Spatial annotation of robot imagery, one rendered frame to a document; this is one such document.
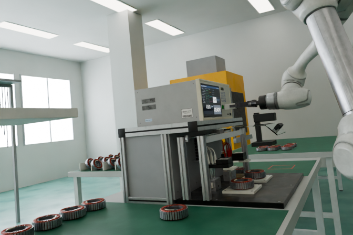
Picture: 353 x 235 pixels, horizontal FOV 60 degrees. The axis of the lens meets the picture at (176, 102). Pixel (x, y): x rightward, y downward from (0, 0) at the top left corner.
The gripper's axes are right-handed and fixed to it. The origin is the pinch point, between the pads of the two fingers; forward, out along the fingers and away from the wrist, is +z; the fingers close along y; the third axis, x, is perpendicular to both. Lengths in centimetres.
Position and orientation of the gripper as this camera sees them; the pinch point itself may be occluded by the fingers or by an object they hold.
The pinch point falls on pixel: (230, 106)
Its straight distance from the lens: 172.6
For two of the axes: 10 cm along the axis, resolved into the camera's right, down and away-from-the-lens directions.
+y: 4.8, 0.2, 8.8
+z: -8.7, 1.2, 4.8
